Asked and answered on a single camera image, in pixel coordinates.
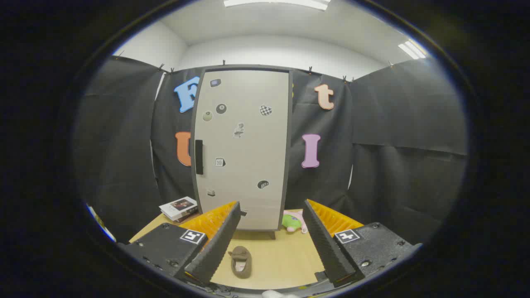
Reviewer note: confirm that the green and pink plush toy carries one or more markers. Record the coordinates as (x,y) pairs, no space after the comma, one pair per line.
(291,222)

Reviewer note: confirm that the grey shoe cabinet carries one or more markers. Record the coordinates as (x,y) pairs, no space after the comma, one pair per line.
(289,165)

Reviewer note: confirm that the black backdrop cloth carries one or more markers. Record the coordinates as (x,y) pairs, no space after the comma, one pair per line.
(393,145)

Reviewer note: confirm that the long ceiling light panel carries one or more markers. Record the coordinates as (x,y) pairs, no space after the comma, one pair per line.
(277,3)

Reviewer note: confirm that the white book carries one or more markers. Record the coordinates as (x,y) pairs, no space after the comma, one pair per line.
(178,205)

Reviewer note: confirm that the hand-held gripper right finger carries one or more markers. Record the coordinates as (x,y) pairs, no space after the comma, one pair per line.
(327,244)

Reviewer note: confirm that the brown book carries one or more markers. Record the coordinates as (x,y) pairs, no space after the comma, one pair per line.
(191,215)

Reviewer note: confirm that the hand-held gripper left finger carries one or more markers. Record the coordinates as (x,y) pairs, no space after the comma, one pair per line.
(217,244)

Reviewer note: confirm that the brown fluffy shoe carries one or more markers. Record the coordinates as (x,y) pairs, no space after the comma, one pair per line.
(240,253)

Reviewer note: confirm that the small ceiling light panel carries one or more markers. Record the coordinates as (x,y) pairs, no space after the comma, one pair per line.
(412,49)

